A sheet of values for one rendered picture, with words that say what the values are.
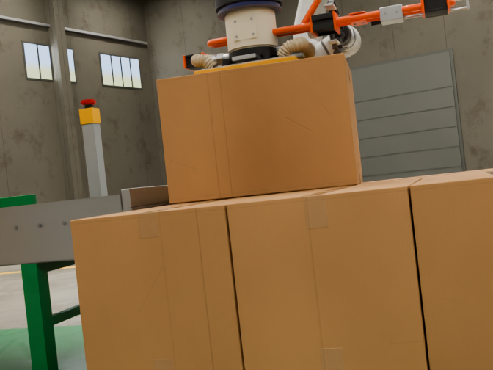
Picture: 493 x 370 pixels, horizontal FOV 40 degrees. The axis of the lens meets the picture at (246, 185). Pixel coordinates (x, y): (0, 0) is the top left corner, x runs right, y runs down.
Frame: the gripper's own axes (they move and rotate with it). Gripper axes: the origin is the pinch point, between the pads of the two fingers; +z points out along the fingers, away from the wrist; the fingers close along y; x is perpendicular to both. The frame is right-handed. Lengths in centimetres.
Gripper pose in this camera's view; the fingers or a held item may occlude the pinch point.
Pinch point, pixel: (331, 23)
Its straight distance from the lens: 228.3
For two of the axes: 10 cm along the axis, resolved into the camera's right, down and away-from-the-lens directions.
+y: 1.1, 9.9, 0.0
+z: -3.0, 0.3, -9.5
